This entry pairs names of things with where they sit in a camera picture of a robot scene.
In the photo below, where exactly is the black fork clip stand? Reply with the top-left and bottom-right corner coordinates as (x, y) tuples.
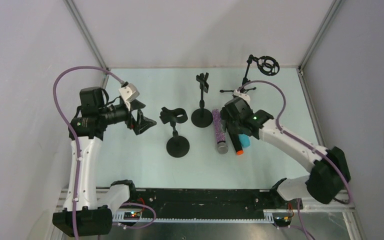
(191, 72), (213, 128)

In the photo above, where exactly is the purple glitter microphone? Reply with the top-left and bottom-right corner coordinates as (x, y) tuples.
(211, 109), (229, 155)

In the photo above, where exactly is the black ring clip stand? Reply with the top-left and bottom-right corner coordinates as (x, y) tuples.
(159, 107), (190, 158)

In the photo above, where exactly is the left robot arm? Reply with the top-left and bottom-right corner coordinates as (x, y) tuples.
(52, 84), (157, 238)

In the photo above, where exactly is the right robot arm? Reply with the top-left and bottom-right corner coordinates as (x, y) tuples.
(221, 97), (351, 204)

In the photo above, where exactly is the black microphone orange end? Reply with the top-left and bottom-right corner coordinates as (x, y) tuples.
(227, 132), (244, 156)

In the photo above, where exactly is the blue microphone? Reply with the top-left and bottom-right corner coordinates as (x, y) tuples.
(238, 134), (251, 149)

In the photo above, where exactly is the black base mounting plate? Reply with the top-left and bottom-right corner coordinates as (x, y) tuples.
(105, 188), (304, 220)

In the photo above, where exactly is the left controller board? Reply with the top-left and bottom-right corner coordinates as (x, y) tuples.
(123, 211), (142, 221)

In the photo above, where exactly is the controller board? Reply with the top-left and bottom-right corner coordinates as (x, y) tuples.
(273, 216), (293, 228)
(123, 211), (142, 221)

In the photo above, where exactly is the right controller board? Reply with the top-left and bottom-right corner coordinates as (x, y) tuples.
(273, 216), (293, 228)

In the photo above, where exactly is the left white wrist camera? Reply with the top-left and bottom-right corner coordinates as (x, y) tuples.
(118, 81), (140, 111)

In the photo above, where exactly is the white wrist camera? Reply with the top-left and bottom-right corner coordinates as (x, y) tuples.
(118, 81), (140, 111)
(233, 91), (251, 105)

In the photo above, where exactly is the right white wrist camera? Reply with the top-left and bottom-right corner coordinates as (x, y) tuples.
(233, 91), (251, 105)

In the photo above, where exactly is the black tripod shock mount stand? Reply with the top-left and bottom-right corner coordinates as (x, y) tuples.
(219, 54), (281, 100)

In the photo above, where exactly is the white slotted cable duct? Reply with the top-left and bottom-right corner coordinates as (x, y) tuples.
(112, 211), (276, 223)

